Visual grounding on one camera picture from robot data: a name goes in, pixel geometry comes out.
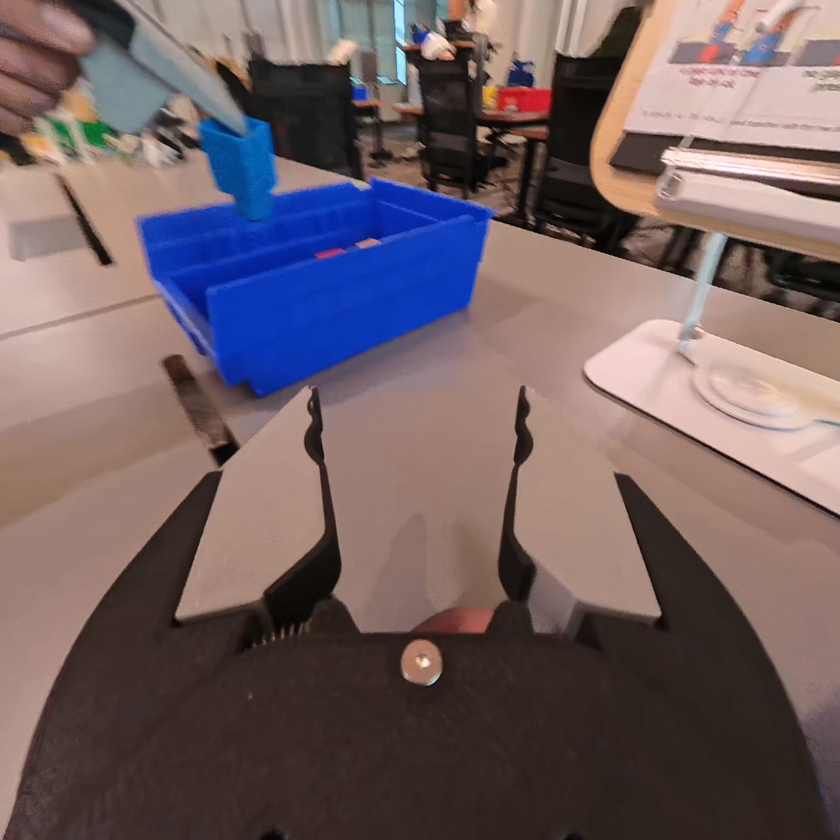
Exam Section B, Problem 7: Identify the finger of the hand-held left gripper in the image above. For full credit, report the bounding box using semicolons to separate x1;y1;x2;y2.
79;0;249;137

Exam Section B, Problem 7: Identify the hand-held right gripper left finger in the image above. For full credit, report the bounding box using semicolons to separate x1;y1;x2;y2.
174;386;343;631

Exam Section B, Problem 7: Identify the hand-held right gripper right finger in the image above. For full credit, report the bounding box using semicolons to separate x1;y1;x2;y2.
497;385;662;636

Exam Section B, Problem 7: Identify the small blue mega block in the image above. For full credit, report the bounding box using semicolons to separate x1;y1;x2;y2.
199;117;274;222

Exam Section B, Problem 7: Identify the blue plastic bin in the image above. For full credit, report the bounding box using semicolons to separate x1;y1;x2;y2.
136;176;494;399

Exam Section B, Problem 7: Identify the person's left hand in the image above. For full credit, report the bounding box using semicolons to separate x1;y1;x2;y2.
0;5;96;135

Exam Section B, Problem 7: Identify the black office chair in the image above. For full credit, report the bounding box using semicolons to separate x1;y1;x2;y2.
533;52;643;253
415;56;494;198
248;58;363;181

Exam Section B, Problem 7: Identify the pile of mixed toys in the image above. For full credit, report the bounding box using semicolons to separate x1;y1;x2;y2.
20;85;186;166

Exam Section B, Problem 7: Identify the wooden board stand white base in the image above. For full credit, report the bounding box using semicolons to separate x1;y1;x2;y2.
583;0;840;516

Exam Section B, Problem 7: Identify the printed instruction sheet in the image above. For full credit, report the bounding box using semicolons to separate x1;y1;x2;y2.
623;0;840;155

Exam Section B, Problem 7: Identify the white ring binder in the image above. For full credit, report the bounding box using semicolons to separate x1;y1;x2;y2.
654;146;840;245

